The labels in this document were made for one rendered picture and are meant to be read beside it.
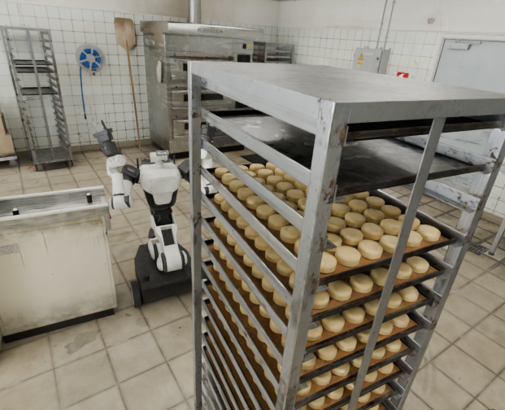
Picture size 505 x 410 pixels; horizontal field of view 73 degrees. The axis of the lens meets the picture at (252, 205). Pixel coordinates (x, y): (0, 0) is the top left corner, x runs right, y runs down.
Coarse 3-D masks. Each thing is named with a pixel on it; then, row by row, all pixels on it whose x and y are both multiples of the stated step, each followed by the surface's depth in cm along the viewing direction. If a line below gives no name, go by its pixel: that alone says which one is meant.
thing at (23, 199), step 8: (48, 192) 222; (56, 192) 223; (64, 192) 225; (72, 192) 227; (80, 192) 229; (88, 192) 232; (96, 192) 234; (0, 200) 210; (8, 200) 212; (16, 200) 214; (24, 200) 216; (32, 200) 218; (40, 200) 220; (48, 200) 222; (56, 200) 225
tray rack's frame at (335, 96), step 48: (288, 96) 54; (336, 96) 50; (384, 96) 54; (432, 96) 58; (480, 96) 62; (336, 144) 48; (432, 144) 59; (480, 192) 74; (384, 288) 72; (288, 336) 66; (288, 384) 70
